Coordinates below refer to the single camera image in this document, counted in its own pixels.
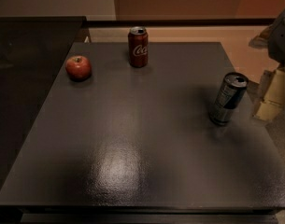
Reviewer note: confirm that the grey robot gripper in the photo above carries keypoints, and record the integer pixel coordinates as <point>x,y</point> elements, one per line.
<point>281,37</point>

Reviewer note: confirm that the silver redbull can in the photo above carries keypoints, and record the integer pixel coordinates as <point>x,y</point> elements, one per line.
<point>232,90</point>

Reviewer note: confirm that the red coca-cola can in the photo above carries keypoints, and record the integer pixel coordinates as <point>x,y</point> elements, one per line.
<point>138,46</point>

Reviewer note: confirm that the red apple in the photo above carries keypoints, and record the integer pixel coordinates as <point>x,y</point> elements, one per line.
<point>78,68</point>

